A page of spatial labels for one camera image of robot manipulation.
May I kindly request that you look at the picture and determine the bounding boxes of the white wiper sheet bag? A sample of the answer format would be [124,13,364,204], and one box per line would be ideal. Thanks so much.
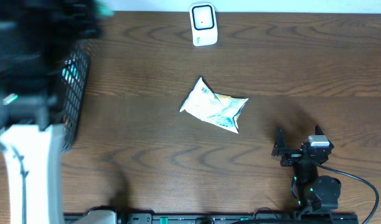
[179,77,248,134]

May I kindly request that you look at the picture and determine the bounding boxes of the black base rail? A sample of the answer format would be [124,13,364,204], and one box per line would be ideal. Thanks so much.
[64,212,359,224]

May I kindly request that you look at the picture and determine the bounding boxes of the dark grey mesh basket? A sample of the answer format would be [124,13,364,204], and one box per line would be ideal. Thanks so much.
[62,43,90,153]

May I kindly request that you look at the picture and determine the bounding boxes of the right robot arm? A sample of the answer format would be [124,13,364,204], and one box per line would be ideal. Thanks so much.
[271,126,341,213]

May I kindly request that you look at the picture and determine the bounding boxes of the white barcode scanner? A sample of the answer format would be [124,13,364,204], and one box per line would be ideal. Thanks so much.
[189,2,218,47]

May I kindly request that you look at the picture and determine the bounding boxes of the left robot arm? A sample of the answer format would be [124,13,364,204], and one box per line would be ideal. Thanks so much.
[0,0,111,223]

